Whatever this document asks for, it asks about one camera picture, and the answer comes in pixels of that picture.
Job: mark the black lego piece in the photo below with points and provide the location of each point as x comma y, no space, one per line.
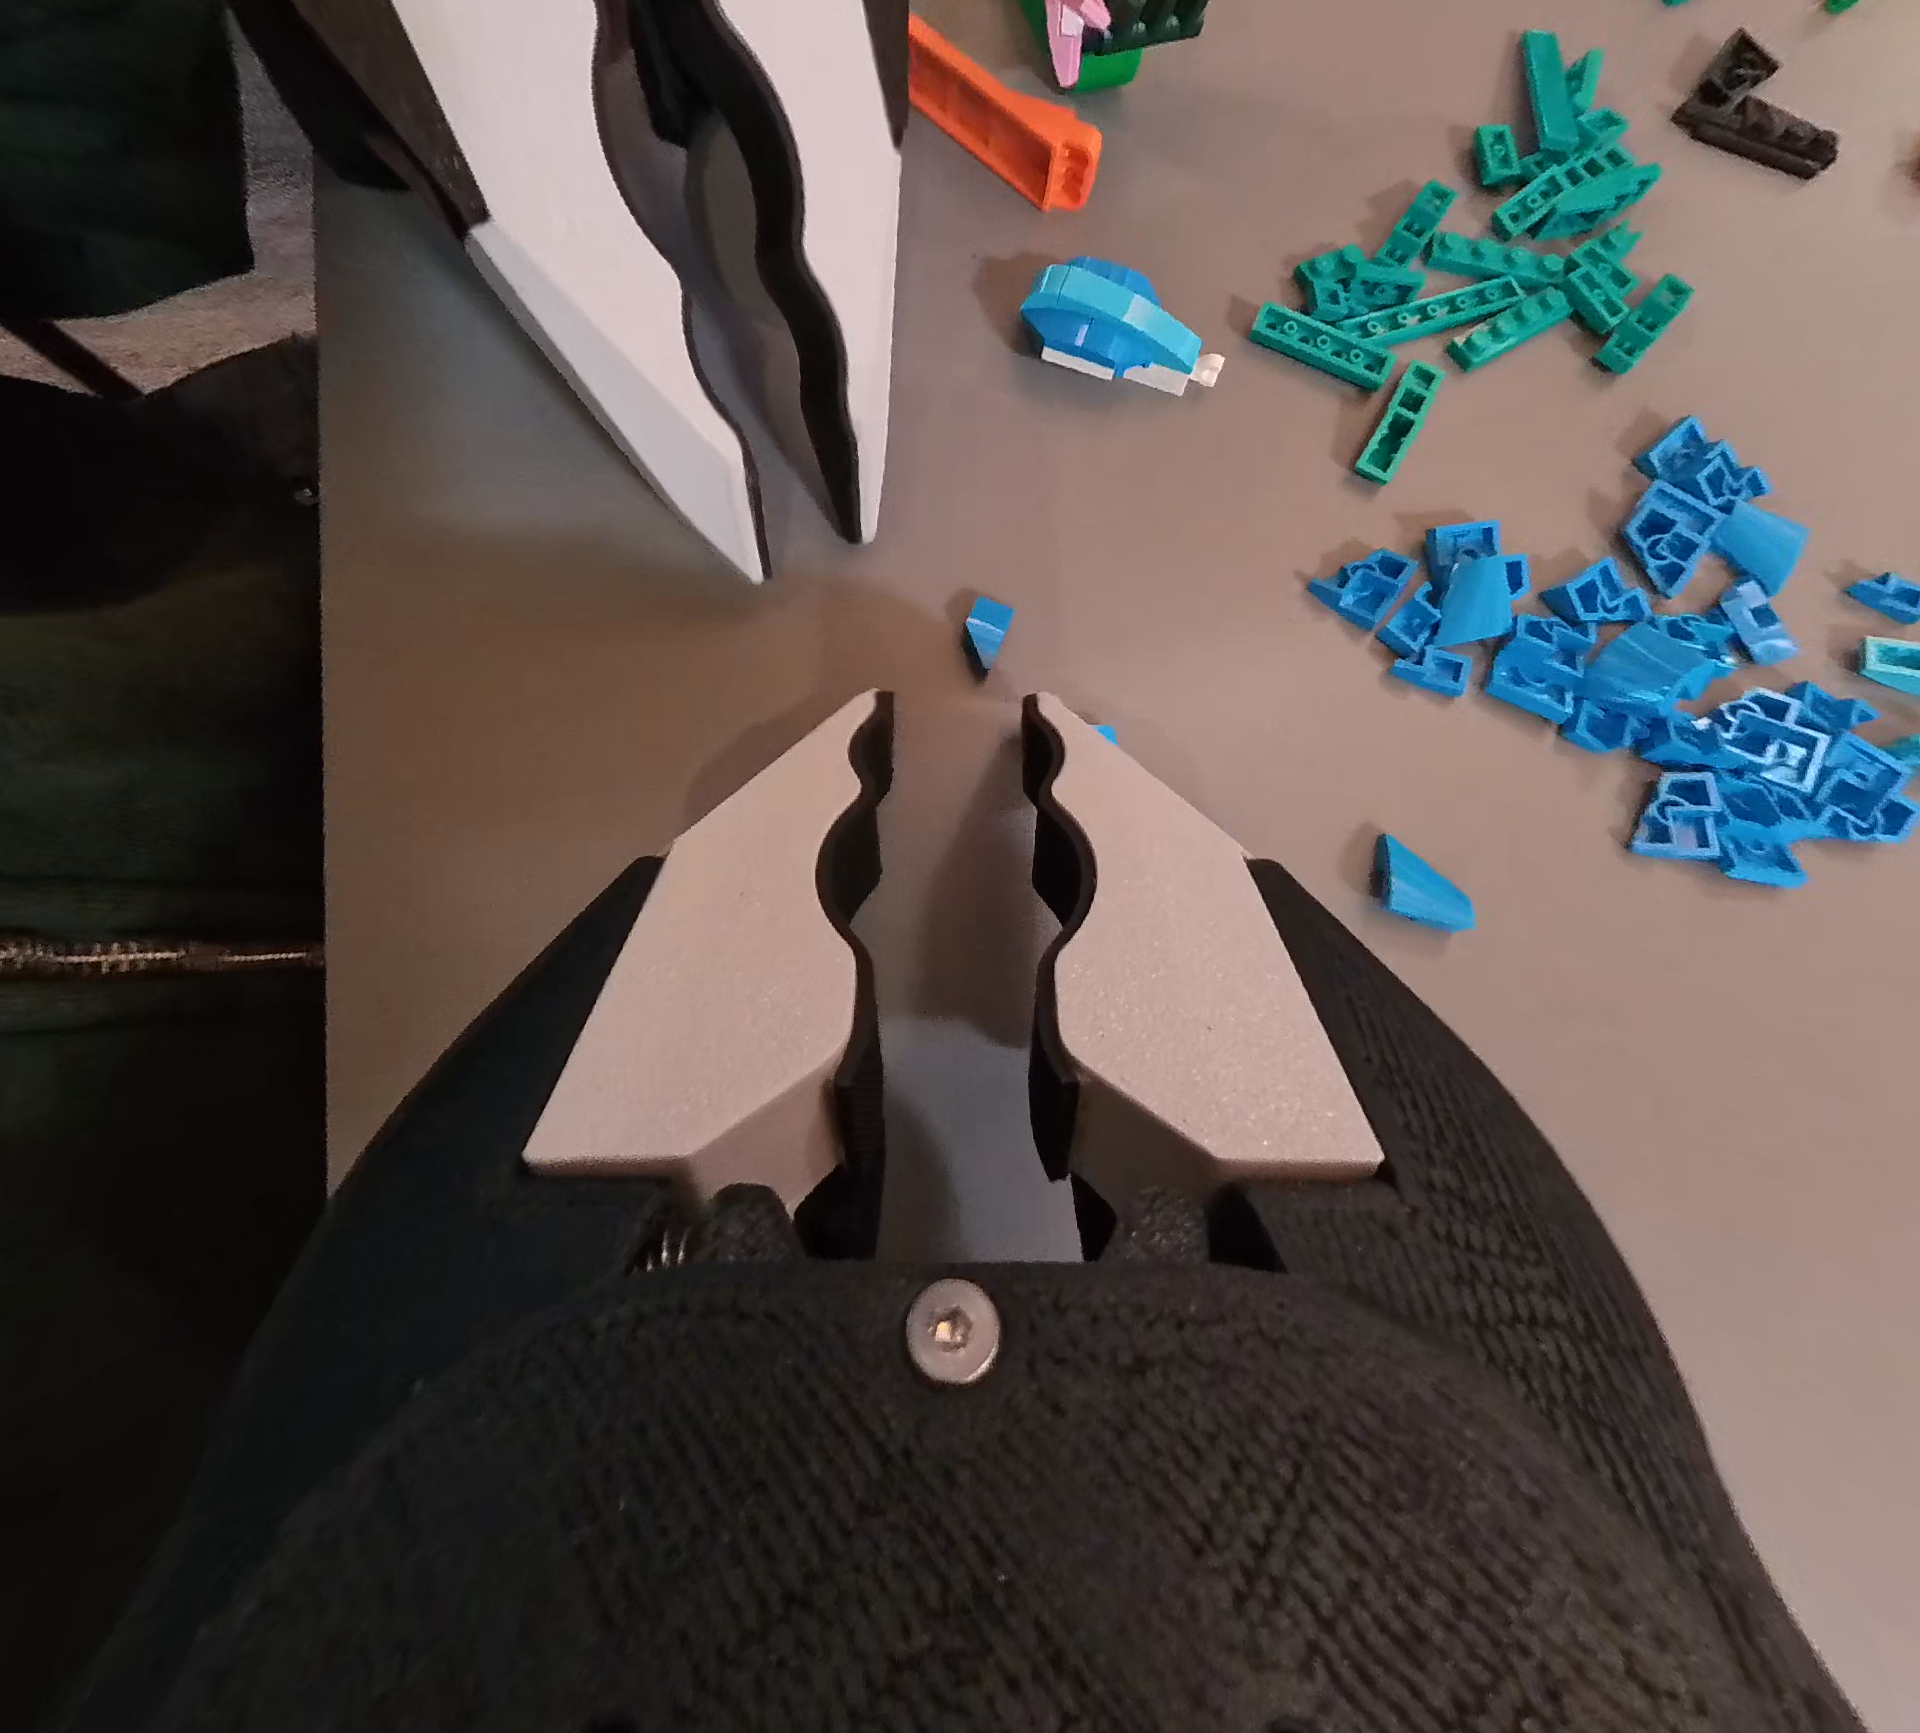
1755,113

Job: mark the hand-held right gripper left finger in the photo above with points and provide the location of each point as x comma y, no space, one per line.
704,1012

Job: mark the blue and white lego assembly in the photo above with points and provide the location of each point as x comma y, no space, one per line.
1103,323

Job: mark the light turquoise lego brick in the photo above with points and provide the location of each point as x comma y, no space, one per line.
1893,664

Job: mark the pile of teal lego pieces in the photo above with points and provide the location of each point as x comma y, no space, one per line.
1501,292

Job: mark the dark green jacket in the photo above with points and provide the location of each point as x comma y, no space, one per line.
91,772

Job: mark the pile of blue lego pieces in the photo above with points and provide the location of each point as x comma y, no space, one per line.
1694,713

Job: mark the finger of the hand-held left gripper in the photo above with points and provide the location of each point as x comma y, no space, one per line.
818,113
511,82

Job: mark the large loose blue lego slope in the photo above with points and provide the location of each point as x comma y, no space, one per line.
1418,885

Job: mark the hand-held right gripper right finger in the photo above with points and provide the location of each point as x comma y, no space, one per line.
1200,1012

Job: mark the orange lego brick separator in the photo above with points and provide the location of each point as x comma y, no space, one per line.
999,120

